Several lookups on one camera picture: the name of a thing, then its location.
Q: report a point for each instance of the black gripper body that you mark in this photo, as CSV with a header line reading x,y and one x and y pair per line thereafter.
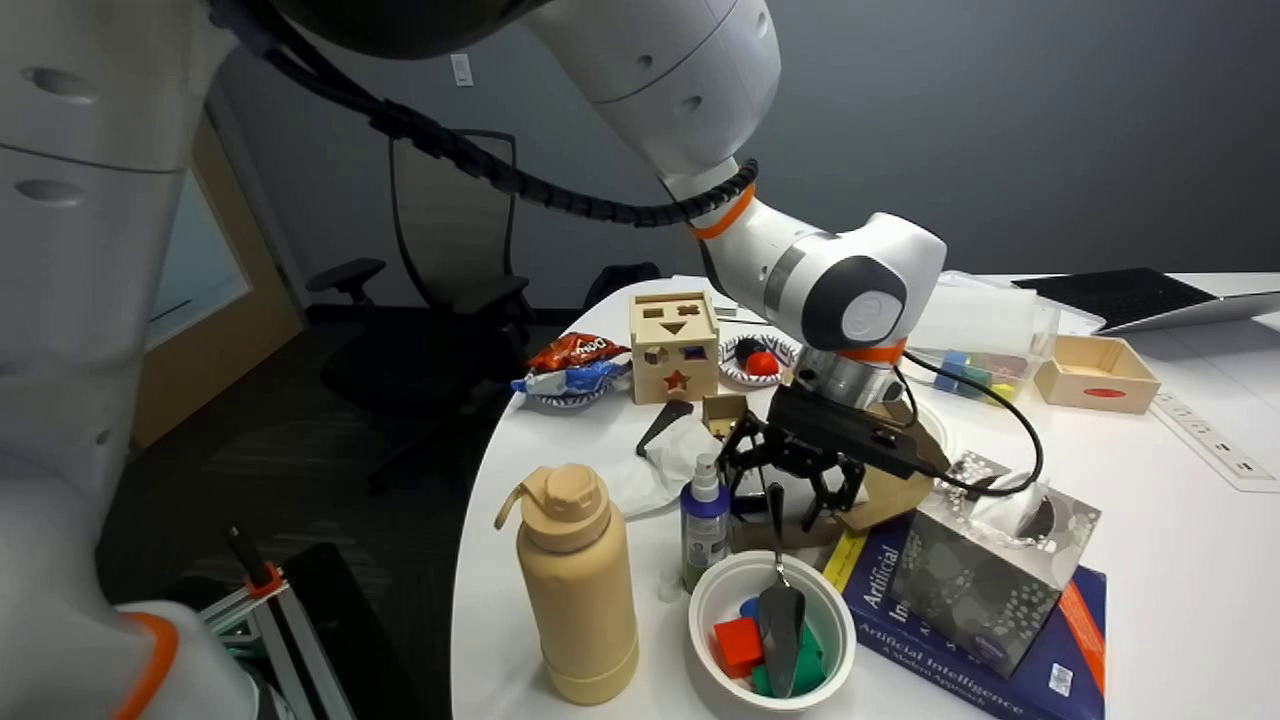
x,y
812,425

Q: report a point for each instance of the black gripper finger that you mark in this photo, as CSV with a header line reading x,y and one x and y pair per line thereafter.
x,y
832,485
755,450

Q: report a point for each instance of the cake spatula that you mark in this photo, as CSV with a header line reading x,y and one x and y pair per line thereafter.
x,y
782,643

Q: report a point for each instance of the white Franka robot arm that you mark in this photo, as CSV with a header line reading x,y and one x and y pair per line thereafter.
x,y
640,52

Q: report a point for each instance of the white round bowl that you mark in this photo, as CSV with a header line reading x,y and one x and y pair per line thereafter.
x,y
725,700

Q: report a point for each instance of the flat cardboard box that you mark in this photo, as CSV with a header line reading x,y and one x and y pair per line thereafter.
x,y
892,502

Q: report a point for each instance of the white paper napkin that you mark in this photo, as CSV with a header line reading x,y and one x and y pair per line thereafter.
x,y
687,434
649,490

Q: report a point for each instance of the small yellow object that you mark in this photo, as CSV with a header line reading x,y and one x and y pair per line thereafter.
x,y
847,560

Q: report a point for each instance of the small red object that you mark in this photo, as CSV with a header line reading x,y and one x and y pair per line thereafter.
x,y
760,360

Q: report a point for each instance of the small purple spray bottle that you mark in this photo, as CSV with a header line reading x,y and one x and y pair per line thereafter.
x,y
700,526

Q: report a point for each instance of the small patterned dish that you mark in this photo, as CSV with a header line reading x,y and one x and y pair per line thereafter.
x,y
734,360

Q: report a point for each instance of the wooden shape sorter box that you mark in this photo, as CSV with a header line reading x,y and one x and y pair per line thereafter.
x,y
672,352

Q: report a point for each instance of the blue toy block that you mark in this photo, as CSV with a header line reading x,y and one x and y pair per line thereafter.
x,y
750,611

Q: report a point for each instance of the teal toy block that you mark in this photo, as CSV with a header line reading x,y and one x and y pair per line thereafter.
x,y
952,370

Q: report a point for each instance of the patterned tissue box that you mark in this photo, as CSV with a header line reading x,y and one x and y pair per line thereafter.
x,y
974,586

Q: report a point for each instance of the green toy block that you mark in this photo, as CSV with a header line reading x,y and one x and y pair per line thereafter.
x,y
760,680
812,661

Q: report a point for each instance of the red toy block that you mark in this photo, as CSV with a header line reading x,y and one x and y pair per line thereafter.
x,y
737,646

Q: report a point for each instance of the yellow toy block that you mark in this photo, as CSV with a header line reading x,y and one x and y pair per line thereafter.
x,y
1003,393

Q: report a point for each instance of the blue snack bag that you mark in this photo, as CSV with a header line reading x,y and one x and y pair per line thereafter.
x,y
575,380

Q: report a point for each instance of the orange chips bag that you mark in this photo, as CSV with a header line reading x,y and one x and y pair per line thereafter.
x,y
575,352

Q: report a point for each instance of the blue book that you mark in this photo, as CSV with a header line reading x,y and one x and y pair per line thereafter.
x,y
935,670

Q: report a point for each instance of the clear plastic container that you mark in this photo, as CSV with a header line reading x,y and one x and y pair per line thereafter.
x,y
993,322

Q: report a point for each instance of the beige insulated water bottle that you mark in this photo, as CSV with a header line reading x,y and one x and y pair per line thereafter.
x,y
575,603

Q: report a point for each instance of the small wooden tray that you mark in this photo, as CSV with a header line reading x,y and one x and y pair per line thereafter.
x,y
1103,373

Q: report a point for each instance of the dark open laptop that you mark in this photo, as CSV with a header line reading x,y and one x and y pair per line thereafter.
x,y
1104,294

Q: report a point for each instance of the black mesh office chair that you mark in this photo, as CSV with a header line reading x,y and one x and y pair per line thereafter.
x,y
455,214

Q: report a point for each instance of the black tripod with orange clip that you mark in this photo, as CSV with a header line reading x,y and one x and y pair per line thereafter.
x,y
266,603

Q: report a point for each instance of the wooden door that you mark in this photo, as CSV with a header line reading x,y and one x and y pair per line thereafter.
x,y
225,344

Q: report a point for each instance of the white wall outlet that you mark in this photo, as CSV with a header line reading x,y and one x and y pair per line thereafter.
x,y
461,70

